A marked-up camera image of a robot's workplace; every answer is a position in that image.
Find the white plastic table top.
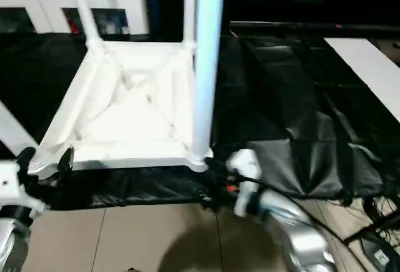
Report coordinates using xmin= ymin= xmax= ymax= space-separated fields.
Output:
xmin=27 ymin=39 xmax=216 ymax=176

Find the black mat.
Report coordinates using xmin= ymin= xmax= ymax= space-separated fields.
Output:
xmin=0 ymin=29 xmax=400 ymax=212

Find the black stick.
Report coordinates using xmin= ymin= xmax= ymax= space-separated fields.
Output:
xmin=342 ymin=214 xmax=400 ymax=244

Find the long black bar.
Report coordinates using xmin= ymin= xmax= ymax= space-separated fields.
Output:
xmin=229 ymin=20 xmax=400 ymax=34

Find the flat white board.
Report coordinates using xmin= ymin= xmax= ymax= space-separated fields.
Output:
xmin=322 ymin=36 xmax=400 ymax=116

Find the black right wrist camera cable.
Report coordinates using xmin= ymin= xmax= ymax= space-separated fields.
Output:
xmin=236 ymin=174 xmax=361 ymax=251

